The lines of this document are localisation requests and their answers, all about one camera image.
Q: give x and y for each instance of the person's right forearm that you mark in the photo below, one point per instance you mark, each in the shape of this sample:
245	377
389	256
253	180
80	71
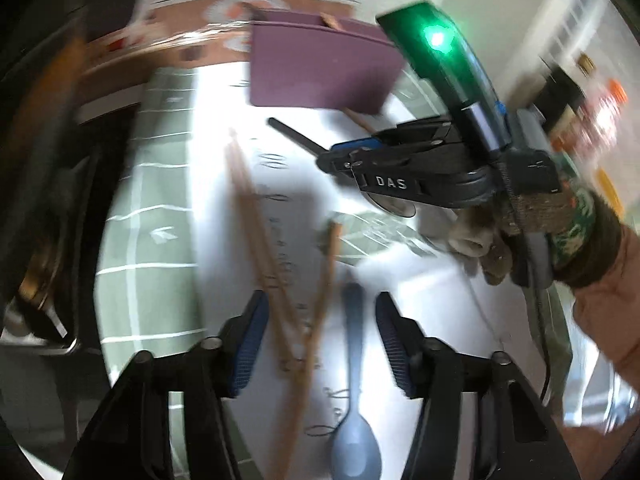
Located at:
615	315

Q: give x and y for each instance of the green checked tablecloth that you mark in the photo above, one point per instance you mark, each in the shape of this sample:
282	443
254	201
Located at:
150	240

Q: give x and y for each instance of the blue-grey spoon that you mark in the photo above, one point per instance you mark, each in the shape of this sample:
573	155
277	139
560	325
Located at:
355	440

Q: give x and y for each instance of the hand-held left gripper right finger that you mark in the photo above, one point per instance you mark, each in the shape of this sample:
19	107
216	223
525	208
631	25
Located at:
395	347

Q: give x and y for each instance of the yellow lid chili flake jar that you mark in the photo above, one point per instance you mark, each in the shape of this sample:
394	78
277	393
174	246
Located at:
611	190

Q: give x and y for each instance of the brown plastic-wrapped package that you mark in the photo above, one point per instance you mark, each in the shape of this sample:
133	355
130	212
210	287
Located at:
175	45

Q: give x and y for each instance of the dark soy sauce bottle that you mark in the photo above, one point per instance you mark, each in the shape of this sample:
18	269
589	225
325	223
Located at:
565	95

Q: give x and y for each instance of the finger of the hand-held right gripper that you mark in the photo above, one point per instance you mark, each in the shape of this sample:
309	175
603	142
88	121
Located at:
410	135
400	162

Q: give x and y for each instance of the person's right hand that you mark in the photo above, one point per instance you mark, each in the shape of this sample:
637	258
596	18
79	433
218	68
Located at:
575	240

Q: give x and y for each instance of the purple utensil box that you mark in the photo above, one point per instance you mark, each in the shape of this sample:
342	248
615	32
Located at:
320	65

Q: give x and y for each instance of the wooden chopstick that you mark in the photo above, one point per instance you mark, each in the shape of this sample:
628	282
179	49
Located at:
287	310
239	170
320	320
361	121
330	20

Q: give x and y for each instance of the white vent grille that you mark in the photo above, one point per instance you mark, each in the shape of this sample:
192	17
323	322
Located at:
567	37

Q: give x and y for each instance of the black chopstick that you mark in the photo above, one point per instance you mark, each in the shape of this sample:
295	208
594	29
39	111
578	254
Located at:
295	134

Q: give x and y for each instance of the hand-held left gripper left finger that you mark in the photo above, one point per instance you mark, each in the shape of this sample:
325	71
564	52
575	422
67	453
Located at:
246	347

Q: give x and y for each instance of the orange cap chili bottle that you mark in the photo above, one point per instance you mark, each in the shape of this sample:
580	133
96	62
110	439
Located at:
617	94

